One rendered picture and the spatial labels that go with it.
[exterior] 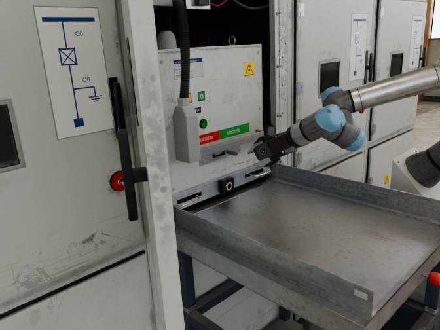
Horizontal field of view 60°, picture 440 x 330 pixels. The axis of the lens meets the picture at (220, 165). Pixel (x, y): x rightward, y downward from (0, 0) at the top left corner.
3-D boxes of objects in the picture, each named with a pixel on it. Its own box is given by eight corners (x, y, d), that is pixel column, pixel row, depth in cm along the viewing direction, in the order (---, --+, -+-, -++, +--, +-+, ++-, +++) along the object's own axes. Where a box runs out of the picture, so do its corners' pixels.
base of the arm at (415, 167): (418, 155, 164) (437, 141, 157) (439, 185, 158) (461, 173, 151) (399, 158, 155) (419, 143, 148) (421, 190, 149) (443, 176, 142)
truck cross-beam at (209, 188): (270, 173, 163) (270, 160, 161) (167, 215, 128) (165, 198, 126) (261, 171, 167) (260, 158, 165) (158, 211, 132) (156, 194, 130)
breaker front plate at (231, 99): (265, 165, 160) (262, 45, 146) (172, 200, 129) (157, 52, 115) (262, 164, 161) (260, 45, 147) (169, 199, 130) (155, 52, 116)
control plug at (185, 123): (201, 160, 121) (198, 105, 116) (189, 164, 118) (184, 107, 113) (186, 156, 127) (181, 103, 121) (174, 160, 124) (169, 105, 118)
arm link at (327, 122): (349, 132, 107) (328, 121, 103) (319, 146, 115) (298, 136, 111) (348, 109, 111) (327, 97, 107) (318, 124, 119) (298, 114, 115)
